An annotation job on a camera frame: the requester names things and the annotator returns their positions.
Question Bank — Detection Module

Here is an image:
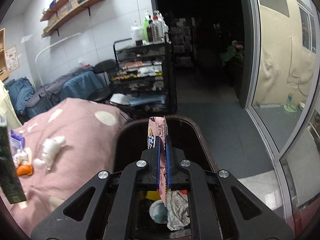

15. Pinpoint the black round stool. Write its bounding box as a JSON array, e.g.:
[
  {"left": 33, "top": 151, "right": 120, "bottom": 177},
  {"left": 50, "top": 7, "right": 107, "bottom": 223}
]
[{"left": 88, "top": 59, "right": 118, "bottom": 103}]

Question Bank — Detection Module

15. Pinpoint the orange peel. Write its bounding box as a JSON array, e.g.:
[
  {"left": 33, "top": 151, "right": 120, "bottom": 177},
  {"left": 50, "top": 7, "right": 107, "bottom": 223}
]
[{"left": 16, "top": 164, "right": 33, "bottom": 176}]

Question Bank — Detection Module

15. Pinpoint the pink polka dot bedspread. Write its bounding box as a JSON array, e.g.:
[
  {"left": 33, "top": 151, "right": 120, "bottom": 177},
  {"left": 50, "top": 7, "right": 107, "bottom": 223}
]
[{"left": 3, "top": 98, "right": 130, "bottom": 236}]

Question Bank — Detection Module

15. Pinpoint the crumpled white tissue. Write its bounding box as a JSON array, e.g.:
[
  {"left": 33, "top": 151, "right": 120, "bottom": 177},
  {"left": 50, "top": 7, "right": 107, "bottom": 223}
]
[{"left": 33, "top": 136, "right": 66, "bottom": 171}]

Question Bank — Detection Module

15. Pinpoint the white pump bottle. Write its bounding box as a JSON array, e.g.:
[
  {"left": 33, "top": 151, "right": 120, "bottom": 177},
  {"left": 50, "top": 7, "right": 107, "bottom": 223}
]
[{"left": 131, "top": 21, "right": 143, "bottom": 46}]

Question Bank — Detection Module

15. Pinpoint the teal crumpled cloth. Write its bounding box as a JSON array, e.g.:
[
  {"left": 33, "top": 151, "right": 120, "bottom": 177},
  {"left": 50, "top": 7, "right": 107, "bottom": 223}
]
[{"left": 149, "top": 199, "right": 168, "bottom": 224}]

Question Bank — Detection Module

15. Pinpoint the potted pink flower plant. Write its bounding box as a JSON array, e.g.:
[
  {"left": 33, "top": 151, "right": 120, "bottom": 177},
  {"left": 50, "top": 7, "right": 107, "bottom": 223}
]
[{"left": 221, "top": 40, "right": 245, "bottom": 63}]

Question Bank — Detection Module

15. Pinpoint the dark brown trash bin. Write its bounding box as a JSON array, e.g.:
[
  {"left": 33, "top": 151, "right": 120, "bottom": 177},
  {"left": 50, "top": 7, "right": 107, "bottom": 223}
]
[{"left": 113, "top": 116, "right": 214, "bottom": 239}]

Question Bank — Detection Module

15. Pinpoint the black mesh trolley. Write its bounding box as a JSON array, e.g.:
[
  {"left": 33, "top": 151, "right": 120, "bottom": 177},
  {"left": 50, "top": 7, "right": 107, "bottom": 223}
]
[{"left": 109, "top": 38, "right": 177, "bottom": 119}]

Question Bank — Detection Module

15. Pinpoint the white floor lamp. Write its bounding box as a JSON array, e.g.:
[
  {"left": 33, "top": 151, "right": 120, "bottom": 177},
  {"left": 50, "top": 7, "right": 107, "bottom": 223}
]
[{"left": 35, "top": 32, "right": 82, "bottom": 100}]

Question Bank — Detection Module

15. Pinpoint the cream cloth on chair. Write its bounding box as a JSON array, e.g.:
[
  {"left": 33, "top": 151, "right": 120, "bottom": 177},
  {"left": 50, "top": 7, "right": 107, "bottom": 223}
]
[{"left": 0, "top": 81, "right": 22, "bottom": 129}]

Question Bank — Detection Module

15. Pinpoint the beige paper bag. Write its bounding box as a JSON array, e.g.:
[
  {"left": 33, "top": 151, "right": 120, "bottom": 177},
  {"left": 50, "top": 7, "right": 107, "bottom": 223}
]
[{"left": 166, "top": 191, "right": 190, "bottom": 231}]

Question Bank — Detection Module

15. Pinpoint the wooden cubby shelf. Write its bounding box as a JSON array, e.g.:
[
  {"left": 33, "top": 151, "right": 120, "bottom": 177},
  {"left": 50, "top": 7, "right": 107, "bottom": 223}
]
[{"left": 0, "top": 28, "right": 10, "bottom": 82}]

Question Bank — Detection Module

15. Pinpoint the purple plastic bag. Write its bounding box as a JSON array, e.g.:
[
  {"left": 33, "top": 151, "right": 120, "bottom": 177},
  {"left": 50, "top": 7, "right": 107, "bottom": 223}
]
[{"left": 10, "top": 129, "right": 25, "bottom": 154}]

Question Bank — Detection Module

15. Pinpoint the blue massage bed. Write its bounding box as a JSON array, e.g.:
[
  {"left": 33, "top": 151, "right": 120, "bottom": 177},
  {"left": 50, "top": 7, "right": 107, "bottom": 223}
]
[{"left": 5, "top": 65, "right": 103, "bottom": 123}]

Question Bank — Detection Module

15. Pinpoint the wall poster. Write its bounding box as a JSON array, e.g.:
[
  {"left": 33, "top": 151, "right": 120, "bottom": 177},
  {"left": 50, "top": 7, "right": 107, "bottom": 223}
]
[{"left": 5, "top": 46, "right": 20, "bottom": 72}]

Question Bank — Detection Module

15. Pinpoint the green white milk carton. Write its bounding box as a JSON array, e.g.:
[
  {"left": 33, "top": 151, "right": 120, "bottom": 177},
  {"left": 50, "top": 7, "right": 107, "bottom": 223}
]
[{"left": 0, "top": 115, "right": 27, "bottom": 204}]

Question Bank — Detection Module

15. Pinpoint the pink snack packet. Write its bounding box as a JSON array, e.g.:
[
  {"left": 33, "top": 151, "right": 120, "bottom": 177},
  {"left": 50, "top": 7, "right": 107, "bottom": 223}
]
[{"left": 148, "top": 116, "right": 172, "bottom": 207}]

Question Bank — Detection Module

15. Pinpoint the green pump bottle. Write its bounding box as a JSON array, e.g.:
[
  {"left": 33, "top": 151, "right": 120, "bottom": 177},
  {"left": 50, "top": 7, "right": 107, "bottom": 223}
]
[{"left": 142, "top": 16, "right": 149, "bottom": 42}]

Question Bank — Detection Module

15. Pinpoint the lower wooden wall shelf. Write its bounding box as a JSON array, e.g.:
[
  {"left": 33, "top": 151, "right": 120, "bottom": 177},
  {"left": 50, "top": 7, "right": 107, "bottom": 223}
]
[{"left": 41, "top": 0, "right": 105, "bottom": 38}]

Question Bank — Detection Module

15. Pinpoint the yellow foam fruit net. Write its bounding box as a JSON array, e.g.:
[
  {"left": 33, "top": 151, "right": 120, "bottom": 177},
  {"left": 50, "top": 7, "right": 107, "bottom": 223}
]
[{"left": 145, "top": 191, "right": 161, "bottom": 201}]

